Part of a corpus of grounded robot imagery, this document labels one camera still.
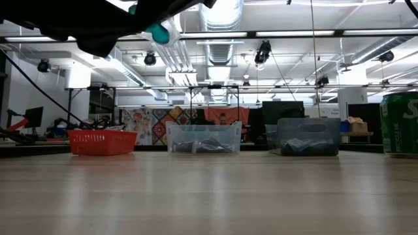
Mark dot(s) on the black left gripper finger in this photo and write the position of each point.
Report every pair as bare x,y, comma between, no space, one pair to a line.
163,8
98,45

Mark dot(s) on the brown Hershey's chocolate bar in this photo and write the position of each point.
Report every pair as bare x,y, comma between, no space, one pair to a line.
214,146
184,147

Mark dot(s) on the white blue Hershey's bar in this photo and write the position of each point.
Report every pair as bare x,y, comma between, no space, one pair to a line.
313,145

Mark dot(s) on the black ceiling spotlight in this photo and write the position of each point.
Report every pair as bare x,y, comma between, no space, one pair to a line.
386,56
263,52
43,66
150,59

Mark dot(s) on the black metal rack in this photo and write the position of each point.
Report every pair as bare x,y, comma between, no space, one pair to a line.
69,107

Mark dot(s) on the floral hanging fabric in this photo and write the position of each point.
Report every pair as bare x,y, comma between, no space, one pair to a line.
137,124

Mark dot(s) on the black computer monitor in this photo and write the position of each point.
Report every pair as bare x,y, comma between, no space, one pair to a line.
32,117

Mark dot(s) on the red plastic basket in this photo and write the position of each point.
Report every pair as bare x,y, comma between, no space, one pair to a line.
101,143

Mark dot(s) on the colourful patterned quilt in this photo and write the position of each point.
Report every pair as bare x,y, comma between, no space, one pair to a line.
160,130

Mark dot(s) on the red angled bar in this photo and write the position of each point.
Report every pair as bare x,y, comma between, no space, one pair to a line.
18,125

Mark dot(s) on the clear plastic bin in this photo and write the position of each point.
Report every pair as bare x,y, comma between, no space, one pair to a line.
176,132

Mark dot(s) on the orange red fabric backdrop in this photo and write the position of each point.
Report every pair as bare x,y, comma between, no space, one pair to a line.
238,115

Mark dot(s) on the black partition panel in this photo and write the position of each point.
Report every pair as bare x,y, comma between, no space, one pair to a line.
282,111
374,114

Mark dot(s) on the grey plastic bin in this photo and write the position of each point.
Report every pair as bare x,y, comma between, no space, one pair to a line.
310,129

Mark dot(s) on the blue storage bin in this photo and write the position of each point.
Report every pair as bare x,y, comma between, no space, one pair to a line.
344,126

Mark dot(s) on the brown cardboard box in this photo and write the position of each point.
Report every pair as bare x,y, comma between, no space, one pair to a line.
358,127

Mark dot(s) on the wooden work table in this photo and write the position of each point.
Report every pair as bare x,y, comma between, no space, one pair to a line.
356,133

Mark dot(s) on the green soda can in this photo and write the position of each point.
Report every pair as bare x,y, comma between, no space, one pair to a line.
400,124

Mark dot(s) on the silver ceiling duct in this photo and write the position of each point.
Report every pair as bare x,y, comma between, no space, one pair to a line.
379,49
222,19

